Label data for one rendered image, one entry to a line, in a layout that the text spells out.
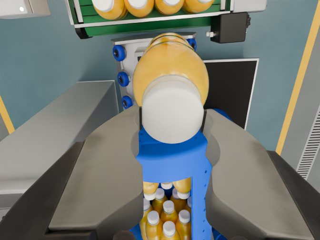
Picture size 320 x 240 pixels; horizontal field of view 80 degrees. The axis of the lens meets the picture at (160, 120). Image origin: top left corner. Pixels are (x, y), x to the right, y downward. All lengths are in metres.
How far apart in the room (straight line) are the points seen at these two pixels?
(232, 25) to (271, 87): 1.36
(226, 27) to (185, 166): 0.36
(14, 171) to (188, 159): 0.55
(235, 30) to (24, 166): 0.74
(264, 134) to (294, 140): 0.32
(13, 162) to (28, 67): 1.13
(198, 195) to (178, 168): 0.11
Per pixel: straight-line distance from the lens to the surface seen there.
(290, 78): 1.95
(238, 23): 0.58
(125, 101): 0.61
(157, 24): 0.64
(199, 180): 0.46
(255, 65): 1.59
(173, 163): 0.39
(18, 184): 0.68
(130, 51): 0.62
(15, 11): 0.51
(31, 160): 0.78
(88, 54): 1.62
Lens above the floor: 1.54
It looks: 64 degrees down
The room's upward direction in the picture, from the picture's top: 175 degrees clockwise
